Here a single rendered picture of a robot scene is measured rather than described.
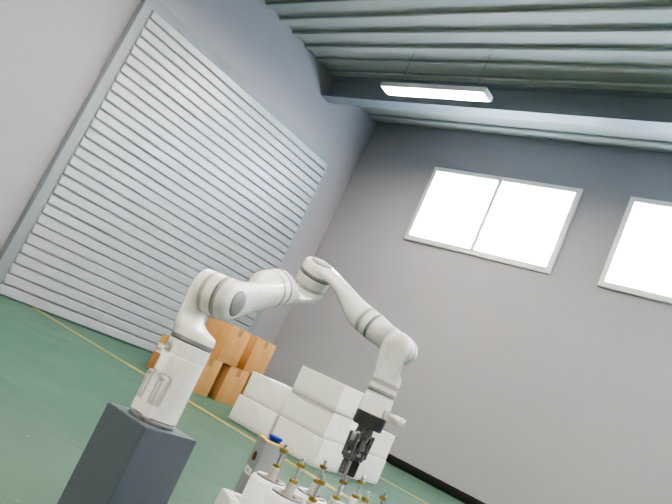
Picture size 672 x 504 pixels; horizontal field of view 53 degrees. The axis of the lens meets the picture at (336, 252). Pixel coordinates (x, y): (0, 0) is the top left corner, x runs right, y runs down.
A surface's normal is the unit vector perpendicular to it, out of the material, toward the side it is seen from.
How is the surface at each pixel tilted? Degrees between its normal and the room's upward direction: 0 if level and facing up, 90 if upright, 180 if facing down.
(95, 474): 90
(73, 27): 90
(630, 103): 90
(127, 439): 90
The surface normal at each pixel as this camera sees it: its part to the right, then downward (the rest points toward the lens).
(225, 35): 0.73, 0.21
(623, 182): -0.54, -0.40
